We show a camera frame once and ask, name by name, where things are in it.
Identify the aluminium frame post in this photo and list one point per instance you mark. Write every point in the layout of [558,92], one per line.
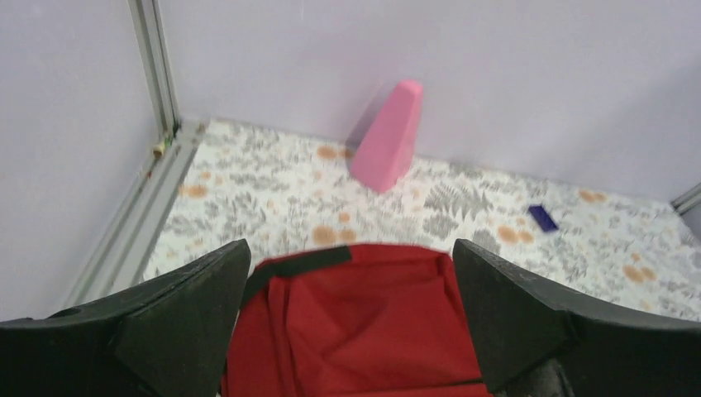
[150,35]

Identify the floral table mat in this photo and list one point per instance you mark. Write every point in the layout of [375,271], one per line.
[285,193]

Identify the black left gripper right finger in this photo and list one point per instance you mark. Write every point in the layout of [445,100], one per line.
[535,337]

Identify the small purple eraser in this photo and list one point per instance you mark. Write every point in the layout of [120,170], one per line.
[542,218]

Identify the pink cone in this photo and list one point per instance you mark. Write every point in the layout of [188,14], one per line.
[386,151]

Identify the red student backpack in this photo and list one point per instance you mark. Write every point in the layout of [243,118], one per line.
[358,320]

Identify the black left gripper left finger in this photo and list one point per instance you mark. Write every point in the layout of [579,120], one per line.
[167,336]

